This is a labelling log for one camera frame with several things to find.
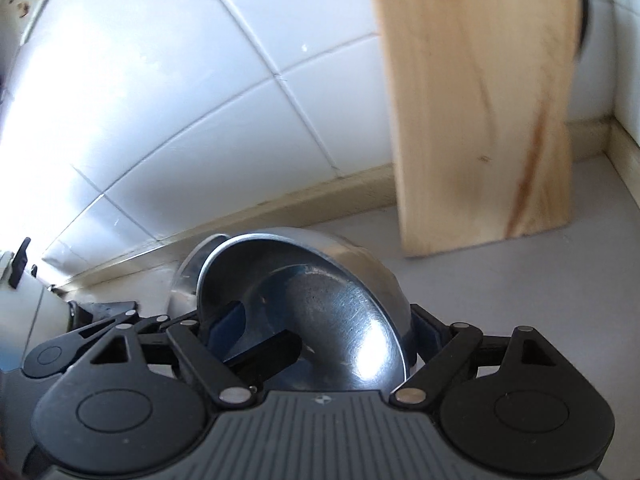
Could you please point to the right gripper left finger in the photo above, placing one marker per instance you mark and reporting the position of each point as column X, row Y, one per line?
column 223, row 330

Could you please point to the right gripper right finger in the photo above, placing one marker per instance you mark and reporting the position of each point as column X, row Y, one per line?
column 430, row 335

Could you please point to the steel bowl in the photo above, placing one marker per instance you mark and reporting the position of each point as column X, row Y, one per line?
column 320, row 259
column 310, row 314

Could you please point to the grey counter mat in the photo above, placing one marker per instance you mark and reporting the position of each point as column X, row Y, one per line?
column 579, row 286

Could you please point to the wooden knife block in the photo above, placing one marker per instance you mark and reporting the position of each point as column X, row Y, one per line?
column 479, row 91

